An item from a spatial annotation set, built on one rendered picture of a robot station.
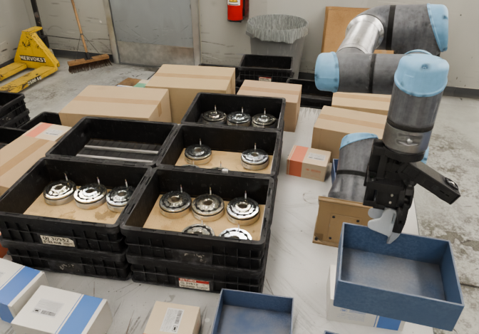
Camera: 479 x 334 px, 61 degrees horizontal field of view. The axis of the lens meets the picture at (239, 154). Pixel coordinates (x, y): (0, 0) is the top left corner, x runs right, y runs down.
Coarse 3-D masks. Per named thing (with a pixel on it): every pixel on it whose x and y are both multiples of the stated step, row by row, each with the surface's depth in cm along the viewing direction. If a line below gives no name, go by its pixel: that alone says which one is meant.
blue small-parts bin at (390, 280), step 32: (352, 224) 80; (352, 256) 82; (384, 256) 82; (416, 256) 80; (448, 256) 75; (352, 288) 69; (384, 288) 68; (416, 288) 75; (448, 288) 72; (416, 320) 69; (448, 320) 67
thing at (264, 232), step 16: (224, 176) 130; (240, 176) 129; (256, 176) 129; (144, 192) 123; (272, 192) 123; (176, 240) 108; (192, 240) 107; (208, 240) 106; (224, 240) 105; (240, 240) 106
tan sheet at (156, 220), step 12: (156, 204) 133; (156, 216) 128; (192, 216) 128; (156, 228) 123; (168, 228) 123; (180, 228) 123; (216, 228) 123; (228, 228) 123; (240, 228) 123; (252, 228) 123
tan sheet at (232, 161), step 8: (184, 152) 159; (216, 152) 159; (224, 152) 159; (232, 152) 159; (184, 160) 154; (216, 160) 154; (224, 160) 154; (232, 160) 154; (240, 160) 154; (232, 168) 150; (240, 168) 150; (264, 168) 150
